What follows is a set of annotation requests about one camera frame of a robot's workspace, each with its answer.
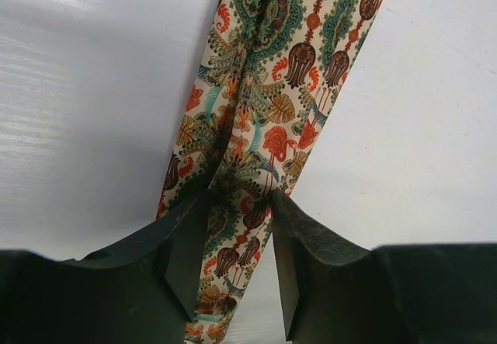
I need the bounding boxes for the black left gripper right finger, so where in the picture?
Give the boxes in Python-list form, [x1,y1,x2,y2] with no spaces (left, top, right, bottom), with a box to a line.
[270,191,496,343]

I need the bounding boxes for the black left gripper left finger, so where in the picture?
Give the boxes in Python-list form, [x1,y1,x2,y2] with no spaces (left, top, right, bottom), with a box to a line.
[1,192,210,343]

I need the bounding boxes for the paisley patterned tie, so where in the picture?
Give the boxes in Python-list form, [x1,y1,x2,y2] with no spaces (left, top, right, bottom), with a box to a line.
[157,0,383,343]

